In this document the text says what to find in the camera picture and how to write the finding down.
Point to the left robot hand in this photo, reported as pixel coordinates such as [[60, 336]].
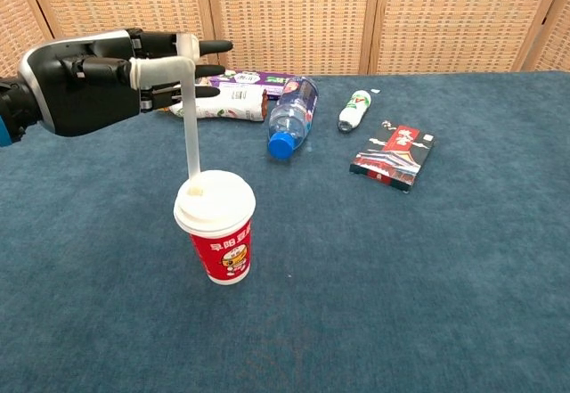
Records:
[[84, 85]]

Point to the translucent plastic straw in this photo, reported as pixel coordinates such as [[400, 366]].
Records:
[[192, 143]]

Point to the red paper cup white lid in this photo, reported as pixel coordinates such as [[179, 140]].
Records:
[[216, 215]]

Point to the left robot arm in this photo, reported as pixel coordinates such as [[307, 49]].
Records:
[[13, 108]]

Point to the white bottle yellow cap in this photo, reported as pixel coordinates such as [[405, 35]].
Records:
[[236, 105]]

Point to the purple milk carton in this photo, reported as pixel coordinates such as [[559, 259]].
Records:
[[263, 80]]

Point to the clear bottle blue cap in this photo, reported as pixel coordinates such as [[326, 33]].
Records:
[[291, 117]]

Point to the woven bamboo folding screen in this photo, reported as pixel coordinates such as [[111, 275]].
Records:
[[289, 14]]

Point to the small white bottle green label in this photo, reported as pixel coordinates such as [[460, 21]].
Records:
[[354, 110]]

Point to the red black card box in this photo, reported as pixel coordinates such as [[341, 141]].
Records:
[[394, 157]]

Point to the blue carpet table mat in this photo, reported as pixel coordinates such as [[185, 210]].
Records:
[[356, 299]]

